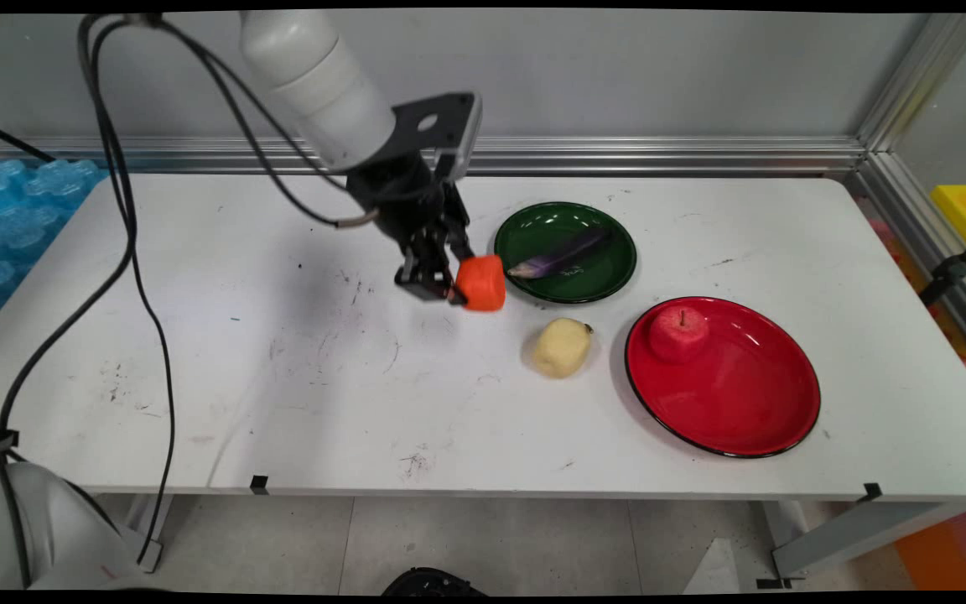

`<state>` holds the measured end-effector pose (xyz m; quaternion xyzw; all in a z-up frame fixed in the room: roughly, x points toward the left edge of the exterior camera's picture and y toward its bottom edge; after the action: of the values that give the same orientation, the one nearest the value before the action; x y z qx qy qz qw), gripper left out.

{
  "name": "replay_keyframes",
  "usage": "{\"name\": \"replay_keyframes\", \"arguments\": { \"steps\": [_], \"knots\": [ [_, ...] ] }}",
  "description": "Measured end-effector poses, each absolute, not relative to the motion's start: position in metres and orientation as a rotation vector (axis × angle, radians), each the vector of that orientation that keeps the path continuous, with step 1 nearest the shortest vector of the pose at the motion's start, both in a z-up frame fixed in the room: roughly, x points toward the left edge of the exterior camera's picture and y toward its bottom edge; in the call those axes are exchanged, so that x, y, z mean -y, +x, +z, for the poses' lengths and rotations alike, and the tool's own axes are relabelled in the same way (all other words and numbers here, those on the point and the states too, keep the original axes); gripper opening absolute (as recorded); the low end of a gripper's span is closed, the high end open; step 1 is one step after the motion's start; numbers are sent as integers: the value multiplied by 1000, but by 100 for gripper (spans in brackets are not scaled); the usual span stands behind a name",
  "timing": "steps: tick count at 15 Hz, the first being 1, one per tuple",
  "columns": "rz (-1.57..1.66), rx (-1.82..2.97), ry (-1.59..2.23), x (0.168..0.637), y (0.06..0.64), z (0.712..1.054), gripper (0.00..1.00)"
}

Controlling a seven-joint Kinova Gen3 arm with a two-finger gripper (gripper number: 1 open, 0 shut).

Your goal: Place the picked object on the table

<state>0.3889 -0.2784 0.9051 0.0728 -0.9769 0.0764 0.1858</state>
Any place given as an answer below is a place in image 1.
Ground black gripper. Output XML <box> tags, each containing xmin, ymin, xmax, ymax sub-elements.
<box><xmin>345</xmin><ymin>154</ymin><xmax>477</xmax><ymax>305</ymax></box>

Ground orange carrot chunk toy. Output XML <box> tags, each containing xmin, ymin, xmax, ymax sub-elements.
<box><xmin>454</xmin><ymin>253</ymin><xmax>507</xmax><ymax>314</ymax></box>

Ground purple eggplant toy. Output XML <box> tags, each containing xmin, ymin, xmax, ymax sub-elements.
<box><xmin>506</xmin><ymin>228</ymin><xmax>611</xmax><ymax>279</ymax></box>

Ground yellow potato toy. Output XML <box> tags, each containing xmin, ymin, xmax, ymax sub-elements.
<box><xmin>531</xmin><ymin>317</ymin><xmax>595</xmax><ymax>379</ymax></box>

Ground dark green round plate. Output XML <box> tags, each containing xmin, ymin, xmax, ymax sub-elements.
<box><xmin>493</xmin><ymin>201</ymin><xmax>638</xmax><ymax>305</ymax></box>

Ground red apple toy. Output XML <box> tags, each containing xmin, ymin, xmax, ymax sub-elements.
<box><xmin>648</xmin><ymin>306</ymin><xmax>711</xmax><ymax>364</ymax></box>

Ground red round plate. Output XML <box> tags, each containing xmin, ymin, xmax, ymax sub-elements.
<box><xmin>624</xmin><ymin>295</ymin><xmax>823</xmax><ymax>460</ymax></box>

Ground black round floor object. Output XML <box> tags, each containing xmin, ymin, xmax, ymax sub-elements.
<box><xmin>381</xmin><ymin>567</ymin><xmax>489</xmax><ymax>597</ymax></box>

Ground white table leg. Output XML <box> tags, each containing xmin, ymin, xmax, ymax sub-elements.
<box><xmin>118</xmin><ymin>494</ymin><xmax>175</xmax><ymax>575</ymax></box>
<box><xmin>753</xmin><ymin>500</ymin><xmax>966</xmax><ymax>590</ymax></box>

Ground blue foam mat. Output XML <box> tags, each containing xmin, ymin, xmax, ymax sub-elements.
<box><xmin>0</xmin><ymin>158</ymin><xmax>111</xmax><ymax>341</ymax></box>

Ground black stand clamp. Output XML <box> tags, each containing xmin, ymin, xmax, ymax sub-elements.
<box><xmin>919</xmin><ymin>222</ymin><xmax>966</xmax><ymax>307</ymax></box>

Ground orange box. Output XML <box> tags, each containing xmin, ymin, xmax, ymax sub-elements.
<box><xmin>894</xmin><ymin>503</ymin><xmax>966</xmax><ymax>591</ymax></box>

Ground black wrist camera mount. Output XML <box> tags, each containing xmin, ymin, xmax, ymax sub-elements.
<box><xmin>389</xmin><ymin>91</ymin><xmax>485</xmax><ymax>182</ymax></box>

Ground horizontal aluminium frame rail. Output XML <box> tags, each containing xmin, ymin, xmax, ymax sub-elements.
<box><xmin>0</xmin><ymin>136</ymin><xmax>868</xmax><ymax>177</ymax></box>

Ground black gripper cable, beige plug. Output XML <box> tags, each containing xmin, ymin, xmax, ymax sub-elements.
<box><xmin>152</xmin><ymin>15</ymin><xmax>381</xmax><ymax>230</ymax></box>

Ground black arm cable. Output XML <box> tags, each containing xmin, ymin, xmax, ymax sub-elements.
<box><xmin>0</xmin><ymin>13</ymin><xmax>138</xmax><ymax>588</ymax></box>
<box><xmin>89</xmin><ymin>13</ymin><xmax>178</xmax><ymax>568</ymax></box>

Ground thin black background cable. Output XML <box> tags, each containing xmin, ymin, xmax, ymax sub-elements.
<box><xmin>0</xmin><ymin>116</ymin><xmax>57</xmax><ymax>163</ymax></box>

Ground aluminium frame corner post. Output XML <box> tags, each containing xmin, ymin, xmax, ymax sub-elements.
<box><xmin>844</xmin><ymin>13</ymin><xmax>966</xmax><ymax>378</ymax></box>

